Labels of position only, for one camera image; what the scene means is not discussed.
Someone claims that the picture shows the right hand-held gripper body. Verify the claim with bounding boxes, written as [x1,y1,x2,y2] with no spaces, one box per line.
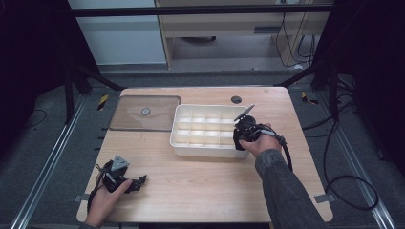
[232,103,263,143]

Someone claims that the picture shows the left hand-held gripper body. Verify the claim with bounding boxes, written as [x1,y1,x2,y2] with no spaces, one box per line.
[98,155,134,194]

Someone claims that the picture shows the white divided storage box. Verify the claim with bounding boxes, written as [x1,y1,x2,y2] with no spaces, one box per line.
[169,103,255,159]

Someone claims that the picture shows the person's right hand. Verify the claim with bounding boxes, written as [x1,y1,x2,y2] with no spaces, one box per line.
[238,122,283,159]

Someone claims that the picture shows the person's left hand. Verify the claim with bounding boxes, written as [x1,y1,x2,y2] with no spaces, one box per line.
[84,178,134,228]

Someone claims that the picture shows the transparent plastic lid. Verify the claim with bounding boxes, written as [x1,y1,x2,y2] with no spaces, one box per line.
[108,94,182,133]

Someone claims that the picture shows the black metal stand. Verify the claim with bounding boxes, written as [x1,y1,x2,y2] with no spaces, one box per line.
[274,61,340,120]
[62,60,126,125]

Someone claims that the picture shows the light wooden desk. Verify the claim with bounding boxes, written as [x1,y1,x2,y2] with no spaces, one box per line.
[154,0,335,69]

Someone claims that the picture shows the white cabinet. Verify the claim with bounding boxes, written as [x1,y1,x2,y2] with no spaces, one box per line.
[67,0,168,66]

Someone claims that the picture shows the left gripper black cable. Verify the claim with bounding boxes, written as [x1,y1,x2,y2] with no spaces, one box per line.
[86,163,113,215]

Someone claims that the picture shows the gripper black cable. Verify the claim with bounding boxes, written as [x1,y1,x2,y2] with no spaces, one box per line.
[257,123,294,174]
[86,163,113,215]

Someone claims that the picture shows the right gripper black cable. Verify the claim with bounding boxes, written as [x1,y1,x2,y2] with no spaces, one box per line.
[257,123,294,174]

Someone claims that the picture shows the aluminium floor rail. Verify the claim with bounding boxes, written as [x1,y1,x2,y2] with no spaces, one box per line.
[10,94,88,229]
[318,92,397,229]

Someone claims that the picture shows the yellow-handled tool right floor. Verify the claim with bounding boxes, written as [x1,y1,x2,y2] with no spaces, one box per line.
[301,91,319,106]

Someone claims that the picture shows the yellow-handled tool floor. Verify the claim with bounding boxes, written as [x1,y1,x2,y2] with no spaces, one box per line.
[96,94,110,112]
[301,91,319,106]

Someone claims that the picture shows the yellow-handled tool left floor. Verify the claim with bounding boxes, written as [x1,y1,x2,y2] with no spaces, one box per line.
[96,94,110,112]

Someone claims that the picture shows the hanging black cables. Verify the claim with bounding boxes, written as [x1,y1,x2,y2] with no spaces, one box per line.
[274,11,317,69]

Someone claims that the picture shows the thin black floor cable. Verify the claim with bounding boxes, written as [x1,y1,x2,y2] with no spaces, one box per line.
[24,109,48,130]

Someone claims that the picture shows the black horizontal frame bar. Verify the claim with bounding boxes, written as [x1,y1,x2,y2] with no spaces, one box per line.
[68,4,335,18]

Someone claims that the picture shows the thick black floor cable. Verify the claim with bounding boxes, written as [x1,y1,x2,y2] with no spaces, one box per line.
[300,109,380,212]

